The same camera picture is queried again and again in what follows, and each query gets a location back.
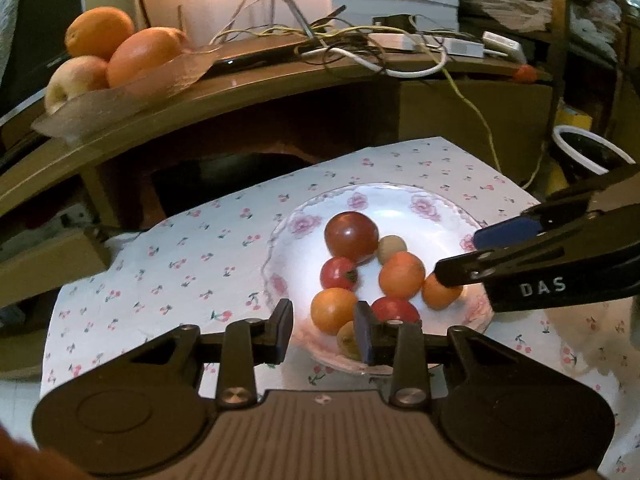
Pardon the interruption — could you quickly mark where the yellow apple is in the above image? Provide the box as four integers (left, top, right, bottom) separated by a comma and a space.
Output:
44, 55, 110, 115

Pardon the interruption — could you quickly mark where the large orange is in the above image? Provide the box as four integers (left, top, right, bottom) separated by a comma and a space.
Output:
65, 6, 137, 61
105, 26, 187, 88

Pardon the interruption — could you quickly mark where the white adapter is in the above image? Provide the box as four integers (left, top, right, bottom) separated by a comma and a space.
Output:
481, 31, 527, 62

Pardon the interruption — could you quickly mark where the white power strip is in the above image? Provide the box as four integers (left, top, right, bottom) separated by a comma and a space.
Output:
369, 31, 485, 59

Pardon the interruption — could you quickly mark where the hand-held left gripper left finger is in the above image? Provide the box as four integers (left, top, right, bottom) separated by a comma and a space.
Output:
125, 298, 295, 409

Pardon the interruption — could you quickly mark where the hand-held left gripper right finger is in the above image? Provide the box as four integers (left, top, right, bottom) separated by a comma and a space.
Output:
353, 301, 522, 409

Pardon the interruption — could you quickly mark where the thick white cable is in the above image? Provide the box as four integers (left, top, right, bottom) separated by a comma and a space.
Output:
299, 46, 449, 79

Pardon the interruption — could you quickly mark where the black bucket with white rim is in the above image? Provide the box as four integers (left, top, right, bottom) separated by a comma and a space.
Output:
551, 124, 637, 187

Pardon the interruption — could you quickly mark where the small round brown fruit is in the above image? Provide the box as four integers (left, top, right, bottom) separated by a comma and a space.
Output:
377, 235, 408, 266
335, 320, 364, 361

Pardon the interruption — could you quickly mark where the tangle of thin cables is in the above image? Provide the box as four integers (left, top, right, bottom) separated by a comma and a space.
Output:
207, 0, 451, 68

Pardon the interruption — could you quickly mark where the brown glass fruit tray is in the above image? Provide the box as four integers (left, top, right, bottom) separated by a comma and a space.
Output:
31, 42, 225, 143

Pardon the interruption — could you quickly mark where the small orange tangerine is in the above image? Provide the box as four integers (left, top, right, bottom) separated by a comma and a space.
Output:
310, 287, 359, 336
421, 272, 464, 311
378, 251, 427, 299

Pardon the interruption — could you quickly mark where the wooden television stand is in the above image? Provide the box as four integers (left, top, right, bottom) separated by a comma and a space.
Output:
0, 47, 557, 381

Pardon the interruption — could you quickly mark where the white floral plate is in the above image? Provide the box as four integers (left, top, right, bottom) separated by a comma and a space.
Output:
261, 182, 497, 375

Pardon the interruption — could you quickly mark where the cherry print tablecloth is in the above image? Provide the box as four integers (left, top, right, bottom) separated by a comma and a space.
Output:
40, 136, 640, 480

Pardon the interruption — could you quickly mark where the crumpled light cloth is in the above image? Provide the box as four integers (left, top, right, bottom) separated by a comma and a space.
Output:
461, 0, 555, 25

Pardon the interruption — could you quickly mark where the black set-top box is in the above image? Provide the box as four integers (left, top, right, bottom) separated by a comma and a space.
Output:
209, 41, 322, 69

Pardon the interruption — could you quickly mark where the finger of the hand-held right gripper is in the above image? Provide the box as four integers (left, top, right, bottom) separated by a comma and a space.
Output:
432, 209, 640, 289
472, 163, 640, 252

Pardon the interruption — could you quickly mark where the small red tomato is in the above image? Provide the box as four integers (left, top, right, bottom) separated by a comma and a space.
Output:
370, 296, 422, 327
319, 256, 359, 292

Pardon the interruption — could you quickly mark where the dark wooden shelf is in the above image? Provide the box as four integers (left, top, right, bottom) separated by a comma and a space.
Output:
459, 0, 640, 161

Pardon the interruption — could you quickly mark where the large red tomato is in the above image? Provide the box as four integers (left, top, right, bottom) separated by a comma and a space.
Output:
324, 211, 380, 265

